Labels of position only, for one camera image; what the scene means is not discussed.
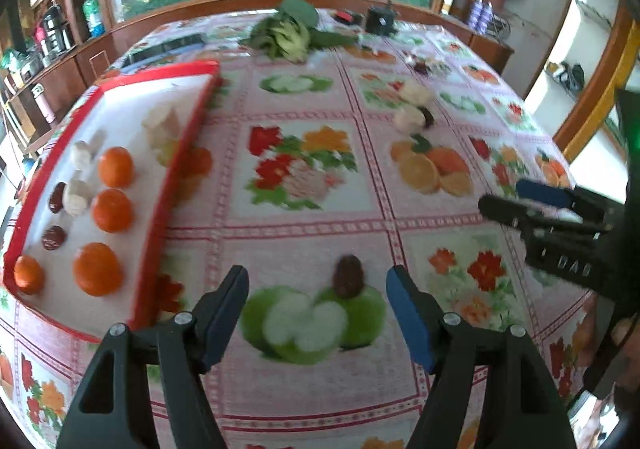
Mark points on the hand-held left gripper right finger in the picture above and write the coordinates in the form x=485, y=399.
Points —
x=407, y=314

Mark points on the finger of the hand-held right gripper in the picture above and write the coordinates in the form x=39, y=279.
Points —
x=542, y=191
x=505, y=211

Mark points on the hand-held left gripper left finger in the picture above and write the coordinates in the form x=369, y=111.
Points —
x=227, y=324

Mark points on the dark red date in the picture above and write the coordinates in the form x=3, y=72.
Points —
x=349, y=275
x=53, y=237
x=420, y=66
x=57, y=196

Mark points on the orange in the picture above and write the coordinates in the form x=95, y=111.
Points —
x=28, y=274
x=112, y=210
x=116, y=167
x=97, y=269

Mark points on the red-rimmed white tray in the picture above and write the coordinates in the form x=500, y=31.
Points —
x=125, y=124

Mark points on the person's right hand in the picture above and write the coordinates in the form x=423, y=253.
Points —
x=623, y=335

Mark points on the black shoes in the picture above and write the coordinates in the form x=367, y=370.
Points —
x=567, y=75

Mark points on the printed floral tablecloth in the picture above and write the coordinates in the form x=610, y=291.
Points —
x=300, y=229

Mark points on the purple bottles pack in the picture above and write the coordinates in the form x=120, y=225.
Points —
x=480, y=14

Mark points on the small black box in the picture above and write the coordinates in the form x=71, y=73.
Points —
x=380, y=19

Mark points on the small red object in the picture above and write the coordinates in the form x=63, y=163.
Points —
x=346, y=18

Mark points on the blue water bottle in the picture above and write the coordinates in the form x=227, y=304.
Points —
x=30, y=165

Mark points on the leafy green vegetable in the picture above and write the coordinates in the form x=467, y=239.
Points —
x=290, y=36

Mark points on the dark rectangular remote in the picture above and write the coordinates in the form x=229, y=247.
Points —
x=165, y=49

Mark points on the pink thermos bottle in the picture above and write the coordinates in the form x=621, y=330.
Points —
x=42, y=101

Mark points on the large green-blue bottle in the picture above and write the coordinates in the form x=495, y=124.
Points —
x=92, y=14

